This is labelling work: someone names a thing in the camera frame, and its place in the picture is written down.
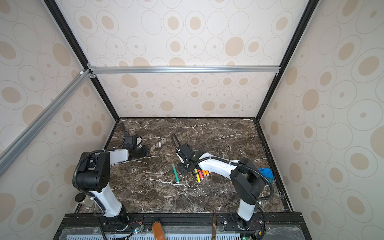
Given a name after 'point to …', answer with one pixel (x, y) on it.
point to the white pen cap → (159, 144)
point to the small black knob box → (80, 197)
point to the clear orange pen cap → (154, 147)
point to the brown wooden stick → (214, 227)
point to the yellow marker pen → (197, 175)
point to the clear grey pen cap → (157, 145)
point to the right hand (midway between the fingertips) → (187, 166)
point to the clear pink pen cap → (162, 141)
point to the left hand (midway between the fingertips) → (152, 148)
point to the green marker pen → (175, 173)
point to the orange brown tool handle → (158, 231)
